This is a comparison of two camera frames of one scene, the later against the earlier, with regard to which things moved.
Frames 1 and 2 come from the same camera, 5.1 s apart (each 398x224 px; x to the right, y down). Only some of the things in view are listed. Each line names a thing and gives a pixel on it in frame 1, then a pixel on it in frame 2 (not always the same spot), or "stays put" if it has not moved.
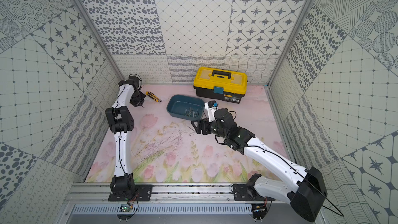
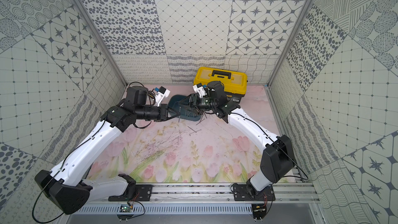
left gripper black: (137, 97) → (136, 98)
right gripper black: (205, 122) → (192, 97)
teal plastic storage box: (185, 107) stays put
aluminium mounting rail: (100, 192) stays put
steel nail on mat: (191, 128) stays put
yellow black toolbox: (220, 84) stays put
